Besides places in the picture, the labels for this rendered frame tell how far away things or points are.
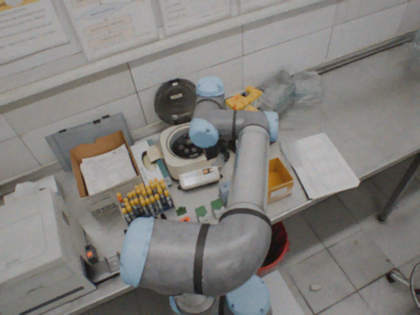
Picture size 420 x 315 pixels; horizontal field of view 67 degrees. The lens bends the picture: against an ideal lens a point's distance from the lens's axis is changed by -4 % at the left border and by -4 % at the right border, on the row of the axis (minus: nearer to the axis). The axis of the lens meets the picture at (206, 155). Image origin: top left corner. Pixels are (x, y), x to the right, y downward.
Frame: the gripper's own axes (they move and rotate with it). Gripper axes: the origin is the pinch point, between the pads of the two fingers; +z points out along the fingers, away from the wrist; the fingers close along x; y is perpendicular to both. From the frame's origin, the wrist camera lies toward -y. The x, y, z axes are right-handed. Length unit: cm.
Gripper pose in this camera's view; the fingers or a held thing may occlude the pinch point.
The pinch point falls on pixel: (223, 161)
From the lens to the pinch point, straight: 114.7
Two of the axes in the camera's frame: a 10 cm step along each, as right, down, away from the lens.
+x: 4.4, 6.7, -6.0
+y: -8.9, 3.9, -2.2
